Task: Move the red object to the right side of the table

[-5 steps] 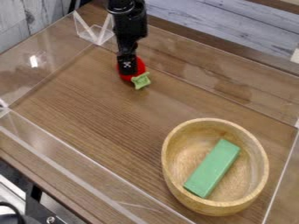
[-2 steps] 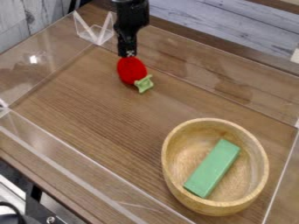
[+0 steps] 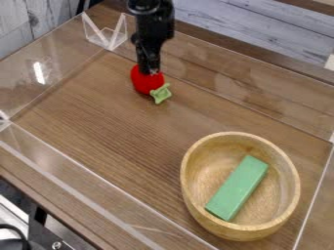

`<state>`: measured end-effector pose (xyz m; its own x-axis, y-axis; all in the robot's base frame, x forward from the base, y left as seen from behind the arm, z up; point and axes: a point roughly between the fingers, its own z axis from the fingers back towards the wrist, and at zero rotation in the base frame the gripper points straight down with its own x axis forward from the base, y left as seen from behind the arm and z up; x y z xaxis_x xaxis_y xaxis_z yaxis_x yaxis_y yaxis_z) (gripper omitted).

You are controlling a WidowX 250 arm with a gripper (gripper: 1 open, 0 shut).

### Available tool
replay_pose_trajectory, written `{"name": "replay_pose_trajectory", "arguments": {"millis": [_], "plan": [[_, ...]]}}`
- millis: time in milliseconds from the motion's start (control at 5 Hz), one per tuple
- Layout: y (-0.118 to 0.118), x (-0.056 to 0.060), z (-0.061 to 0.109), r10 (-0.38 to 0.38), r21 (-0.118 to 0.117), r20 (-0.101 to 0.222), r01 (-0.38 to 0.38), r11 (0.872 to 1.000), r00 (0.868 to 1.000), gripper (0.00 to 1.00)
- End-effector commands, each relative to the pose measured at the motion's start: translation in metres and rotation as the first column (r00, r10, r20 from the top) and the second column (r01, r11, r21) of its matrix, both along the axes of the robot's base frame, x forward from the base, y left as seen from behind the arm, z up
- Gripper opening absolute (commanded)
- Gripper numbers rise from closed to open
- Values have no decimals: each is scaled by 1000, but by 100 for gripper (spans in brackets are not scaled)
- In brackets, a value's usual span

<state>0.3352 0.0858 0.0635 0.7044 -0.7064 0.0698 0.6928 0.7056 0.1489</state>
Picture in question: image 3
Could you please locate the red plush strawberry toy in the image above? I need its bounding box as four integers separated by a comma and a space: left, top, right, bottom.
131, 65, 173, 104

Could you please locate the black cable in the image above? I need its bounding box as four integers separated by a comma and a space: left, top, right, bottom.
0, 224, 31, 250

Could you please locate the green rectangular block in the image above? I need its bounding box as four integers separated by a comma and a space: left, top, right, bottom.
205, 155, 269, 222

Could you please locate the clear acrylic corner bracket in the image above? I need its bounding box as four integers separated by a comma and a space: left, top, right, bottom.
82, 13, 128, 51

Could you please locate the clear acrylic tray wall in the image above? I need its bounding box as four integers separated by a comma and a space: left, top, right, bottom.
0, 6, 334, 250

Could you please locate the black metal table frame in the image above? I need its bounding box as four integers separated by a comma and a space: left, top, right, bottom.
28, 206, 86, 250

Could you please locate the oval wooden bowl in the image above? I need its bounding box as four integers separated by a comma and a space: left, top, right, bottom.
181, 132, 302, 241

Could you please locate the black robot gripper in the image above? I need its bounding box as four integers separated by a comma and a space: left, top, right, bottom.
127, 0, 175, 75

